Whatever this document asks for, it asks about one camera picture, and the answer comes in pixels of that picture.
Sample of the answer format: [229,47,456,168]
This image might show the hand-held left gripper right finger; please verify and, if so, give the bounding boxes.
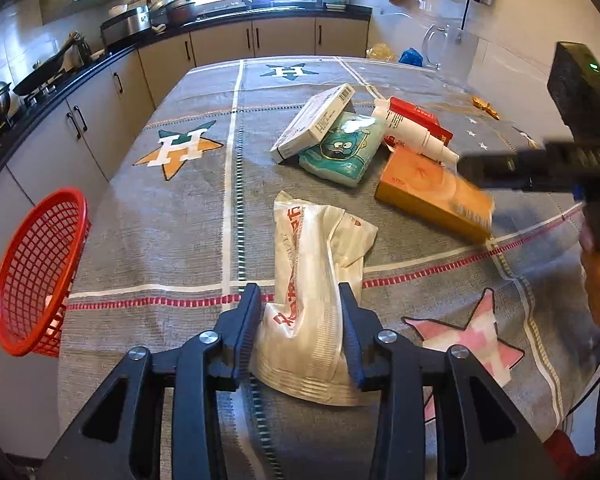
[337,281,563,480]

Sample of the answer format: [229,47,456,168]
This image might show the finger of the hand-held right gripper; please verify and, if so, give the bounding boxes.
[459,146,548,193]

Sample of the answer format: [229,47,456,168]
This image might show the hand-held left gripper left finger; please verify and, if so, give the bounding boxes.
[39,282,263,480]

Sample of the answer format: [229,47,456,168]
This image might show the orange carton box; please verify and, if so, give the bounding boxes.
[375,146,496,243]

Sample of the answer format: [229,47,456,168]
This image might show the white packet red print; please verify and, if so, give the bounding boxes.
[250,190,379,407]

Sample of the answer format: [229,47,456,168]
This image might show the red plastic basket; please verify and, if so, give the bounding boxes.
[0,187,92,358]

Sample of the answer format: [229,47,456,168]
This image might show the orange peel pieces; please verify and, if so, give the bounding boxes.
[470,95,501,121]

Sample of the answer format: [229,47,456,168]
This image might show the red white box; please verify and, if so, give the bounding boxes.
[387,97,454,148]

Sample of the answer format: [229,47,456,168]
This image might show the white spray bottle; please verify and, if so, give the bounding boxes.
[371,97,460,165]

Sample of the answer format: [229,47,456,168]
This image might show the clear plastic pitcher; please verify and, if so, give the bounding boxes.
[422,24,478,86]

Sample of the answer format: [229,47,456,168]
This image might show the cartoon tissue pack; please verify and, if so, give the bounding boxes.
[298,111,386,188]

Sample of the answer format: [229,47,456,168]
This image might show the white medicine box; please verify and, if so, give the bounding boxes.
[270,83,357,164]

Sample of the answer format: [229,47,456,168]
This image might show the black countertop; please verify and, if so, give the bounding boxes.
[0,4,373,201]

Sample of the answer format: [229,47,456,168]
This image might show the grey base cabinets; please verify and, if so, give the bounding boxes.
[0,15,371,311]

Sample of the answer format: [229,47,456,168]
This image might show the black gas stove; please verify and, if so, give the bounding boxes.
[10,77,66,106]

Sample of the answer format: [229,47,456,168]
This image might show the black frying pan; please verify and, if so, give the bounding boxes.
[12,35,81,97]

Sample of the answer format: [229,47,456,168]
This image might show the brown pot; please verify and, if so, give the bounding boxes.
[165,0,197,25]

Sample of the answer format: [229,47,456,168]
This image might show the steel electric cooker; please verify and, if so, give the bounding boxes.
[100,5,151,46]

